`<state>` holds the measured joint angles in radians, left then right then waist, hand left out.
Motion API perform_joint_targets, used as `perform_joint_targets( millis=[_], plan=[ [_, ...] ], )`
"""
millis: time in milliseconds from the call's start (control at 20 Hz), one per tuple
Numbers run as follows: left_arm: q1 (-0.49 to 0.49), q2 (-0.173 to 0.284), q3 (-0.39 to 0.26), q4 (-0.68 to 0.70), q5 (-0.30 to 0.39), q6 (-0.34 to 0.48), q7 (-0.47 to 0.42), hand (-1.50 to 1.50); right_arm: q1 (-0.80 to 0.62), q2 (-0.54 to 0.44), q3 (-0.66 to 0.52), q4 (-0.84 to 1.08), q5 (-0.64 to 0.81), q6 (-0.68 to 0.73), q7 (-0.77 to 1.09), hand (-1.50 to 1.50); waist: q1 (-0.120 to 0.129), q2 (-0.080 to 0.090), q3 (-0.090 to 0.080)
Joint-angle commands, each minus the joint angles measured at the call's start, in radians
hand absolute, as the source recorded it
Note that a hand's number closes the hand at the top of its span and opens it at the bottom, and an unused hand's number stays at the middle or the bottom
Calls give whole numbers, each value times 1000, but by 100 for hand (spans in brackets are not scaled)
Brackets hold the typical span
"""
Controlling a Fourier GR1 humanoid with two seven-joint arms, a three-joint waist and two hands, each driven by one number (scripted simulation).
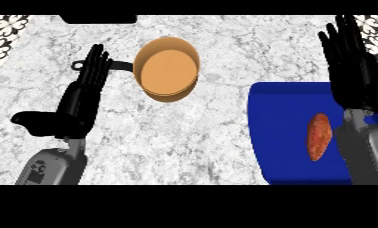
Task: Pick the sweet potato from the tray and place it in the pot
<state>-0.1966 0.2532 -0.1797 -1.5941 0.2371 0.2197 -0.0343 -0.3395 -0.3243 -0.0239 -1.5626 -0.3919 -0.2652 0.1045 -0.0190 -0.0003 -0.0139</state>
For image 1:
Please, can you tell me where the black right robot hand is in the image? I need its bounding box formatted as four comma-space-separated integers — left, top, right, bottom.
317, 14, 378, 113

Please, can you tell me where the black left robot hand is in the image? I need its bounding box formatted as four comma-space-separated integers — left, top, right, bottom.
10, 43, 115, 140

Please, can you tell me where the orange sweet potato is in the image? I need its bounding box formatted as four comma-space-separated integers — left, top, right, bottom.
306, 112, 334, 162

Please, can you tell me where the blue tray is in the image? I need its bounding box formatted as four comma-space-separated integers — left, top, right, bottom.
246, 82, 378, 186

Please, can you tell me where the black appliance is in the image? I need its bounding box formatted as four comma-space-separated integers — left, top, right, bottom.
59, 14, 139, 25

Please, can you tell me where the orange pot with black handle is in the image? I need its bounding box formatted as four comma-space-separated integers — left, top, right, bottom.
71, 36, 202, 104

